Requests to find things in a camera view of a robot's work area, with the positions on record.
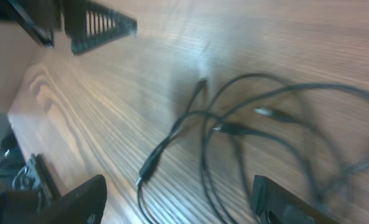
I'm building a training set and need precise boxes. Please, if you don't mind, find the thin black audio cable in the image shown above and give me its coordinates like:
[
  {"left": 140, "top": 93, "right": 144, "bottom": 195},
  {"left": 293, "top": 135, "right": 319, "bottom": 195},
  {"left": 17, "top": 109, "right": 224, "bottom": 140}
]
[{"left": 136, "top": 73, "right": 343, "bottom": 224}]

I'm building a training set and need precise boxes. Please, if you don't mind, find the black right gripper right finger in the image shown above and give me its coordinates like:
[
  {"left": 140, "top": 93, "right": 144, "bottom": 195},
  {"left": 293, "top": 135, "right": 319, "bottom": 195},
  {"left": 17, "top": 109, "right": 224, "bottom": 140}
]
[{"left": 251, "top": 175, "right": 338, "bottom": 224}]

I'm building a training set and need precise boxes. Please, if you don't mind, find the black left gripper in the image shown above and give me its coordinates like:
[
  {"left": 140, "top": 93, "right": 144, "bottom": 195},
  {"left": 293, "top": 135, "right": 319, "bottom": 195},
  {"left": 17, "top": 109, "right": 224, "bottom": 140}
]
[{"left": 0, "top": 0, "right": 138, "bottom": 55}]

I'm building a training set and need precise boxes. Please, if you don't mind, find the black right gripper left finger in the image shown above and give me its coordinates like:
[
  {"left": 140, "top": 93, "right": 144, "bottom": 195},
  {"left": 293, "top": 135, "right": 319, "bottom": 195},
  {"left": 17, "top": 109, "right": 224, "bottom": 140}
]
[{"left": 25, "top": 174, "right": 107, "bottom": 224}]

